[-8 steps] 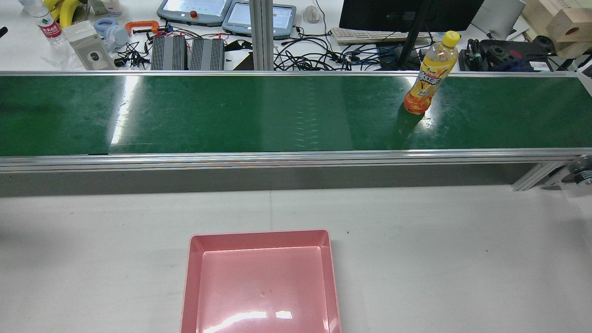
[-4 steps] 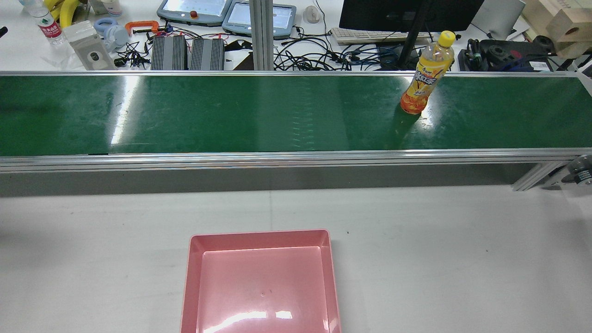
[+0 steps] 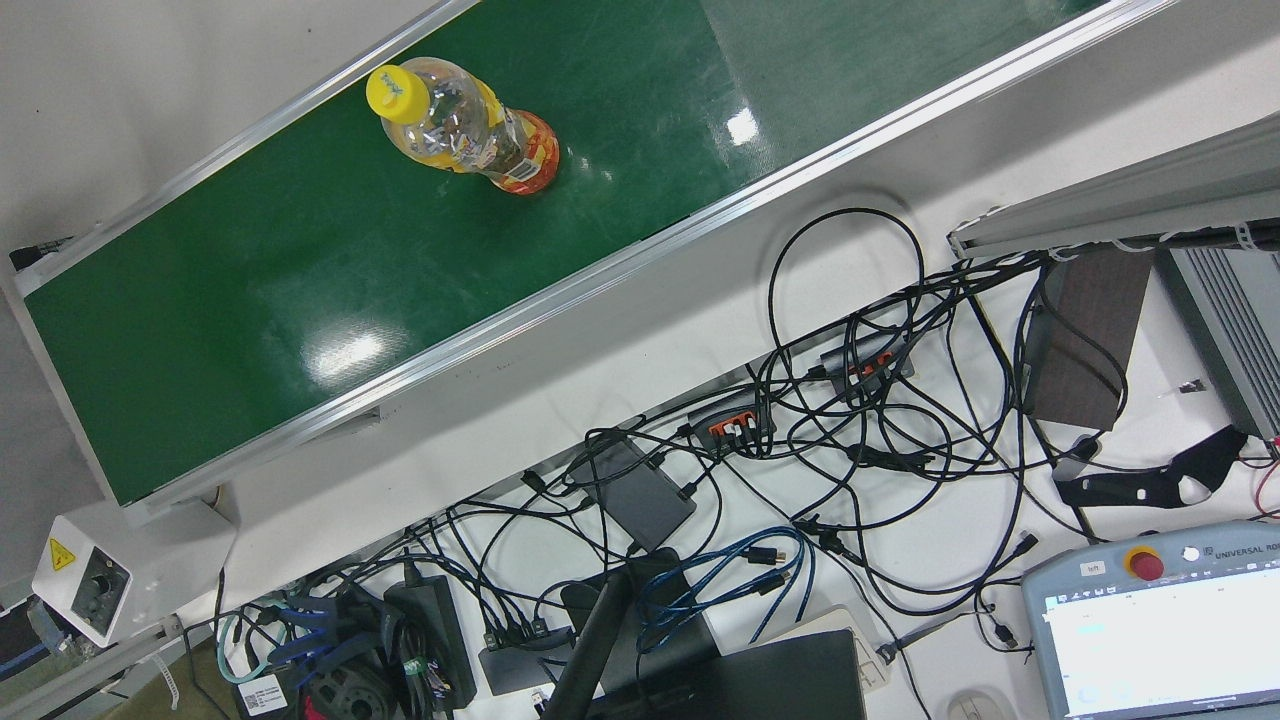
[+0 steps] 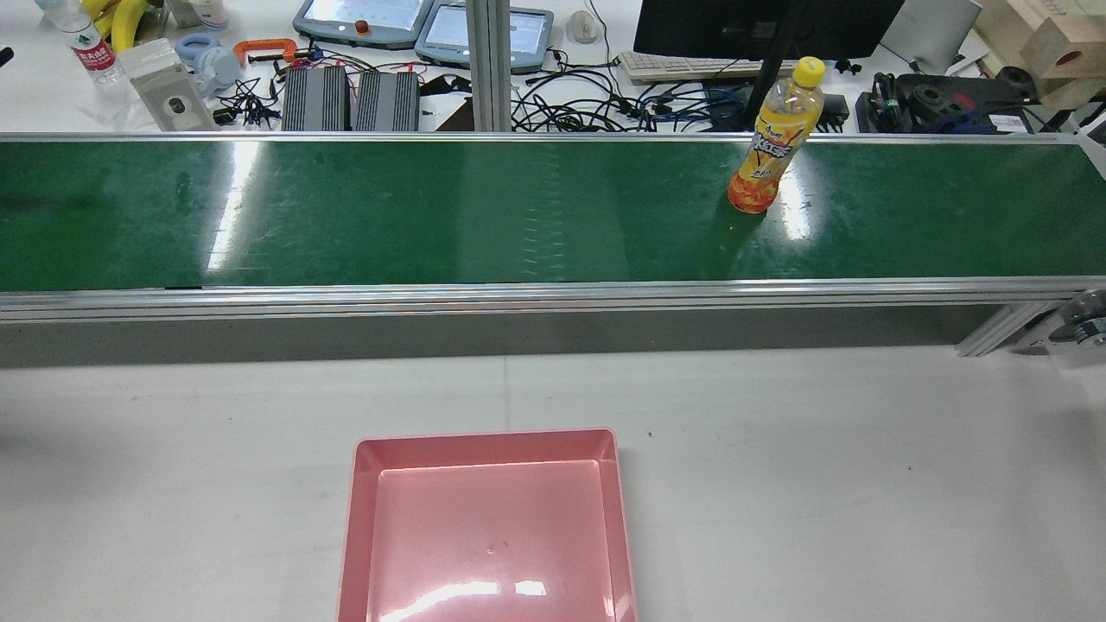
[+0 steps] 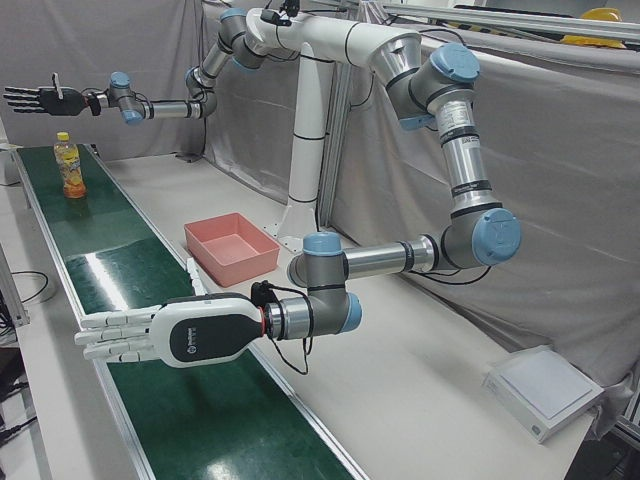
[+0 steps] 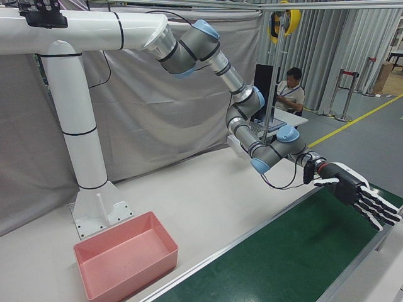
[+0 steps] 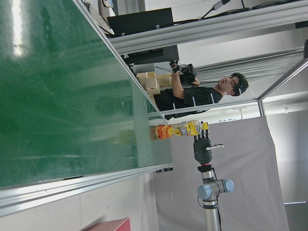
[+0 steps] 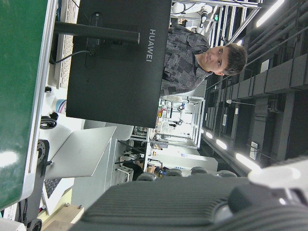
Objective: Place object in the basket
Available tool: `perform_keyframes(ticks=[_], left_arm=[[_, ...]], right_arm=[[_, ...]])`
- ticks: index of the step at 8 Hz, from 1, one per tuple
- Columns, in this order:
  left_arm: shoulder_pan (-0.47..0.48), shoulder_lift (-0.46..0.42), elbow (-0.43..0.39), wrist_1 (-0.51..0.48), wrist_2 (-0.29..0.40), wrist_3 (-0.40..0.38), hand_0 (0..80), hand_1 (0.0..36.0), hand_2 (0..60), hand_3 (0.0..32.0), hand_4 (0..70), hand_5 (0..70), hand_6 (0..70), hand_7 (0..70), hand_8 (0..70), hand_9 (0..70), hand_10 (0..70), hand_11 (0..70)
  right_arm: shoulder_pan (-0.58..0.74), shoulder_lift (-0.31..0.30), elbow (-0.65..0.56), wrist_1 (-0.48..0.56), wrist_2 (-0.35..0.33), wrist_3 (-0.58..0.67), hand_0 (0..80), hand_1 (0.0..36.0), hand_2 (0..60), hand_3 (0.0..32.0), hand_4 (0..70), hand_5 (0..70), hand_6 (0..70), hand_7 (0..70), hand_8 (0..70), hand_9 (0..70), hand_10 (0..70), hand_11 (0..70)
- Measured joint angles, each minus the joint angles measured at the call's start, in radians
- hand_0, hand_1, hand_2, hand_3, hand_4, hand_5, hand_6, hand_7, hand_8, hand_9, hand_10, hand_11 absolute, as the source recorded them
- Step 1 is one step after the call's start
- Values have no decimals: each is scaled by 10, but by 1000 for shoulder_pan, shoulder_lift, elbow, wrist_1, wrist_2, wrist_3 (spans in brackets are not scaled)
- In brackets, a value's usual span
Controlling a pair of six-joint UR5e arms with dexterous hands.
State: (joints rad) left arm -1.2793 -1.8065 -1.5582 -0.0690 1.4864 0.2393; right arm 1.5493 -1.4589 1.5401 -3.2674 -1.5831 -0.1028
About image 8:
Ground black Huawei monitor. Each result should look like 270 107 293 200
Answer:
65 0 173 128

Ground man in grey patterned shirt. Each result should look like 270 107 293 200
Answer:
160 23 248 97

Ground silver laptop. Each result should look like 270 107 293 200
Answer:
42 125 118 216

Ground white cabinet panel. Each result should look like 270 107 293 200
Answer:
71 138 119 212

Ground paper cup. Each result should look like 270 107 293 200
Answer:
51 97 67 114

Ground white keyboard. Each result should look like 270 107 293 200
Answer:
53 0 81 89

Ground black monitor stand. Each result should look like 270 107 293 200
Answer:
54 20 141 44

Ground black metal flange disc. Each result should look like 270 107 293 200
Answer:
36 139 53 178

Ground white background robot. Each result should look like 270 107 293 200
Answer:
172 1 214 29

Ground green conveyor belt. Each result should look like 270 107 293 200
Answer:
0 0 60 214

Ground white paper label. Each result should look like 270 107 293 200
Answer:
1 201 19 221

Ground white rounded housing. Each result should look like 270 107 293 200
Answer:
0 216 26 231

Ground coiled black cable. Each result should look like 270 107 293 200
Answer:
39 112 59 130

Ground black monitor cable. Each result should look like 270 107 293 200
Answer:
49 49 94 65

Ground black ceiling duct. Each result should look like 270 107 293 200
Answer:
202 51 308 167

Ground aluminium frame cell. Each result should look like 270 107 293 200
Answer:
173 0 263 49

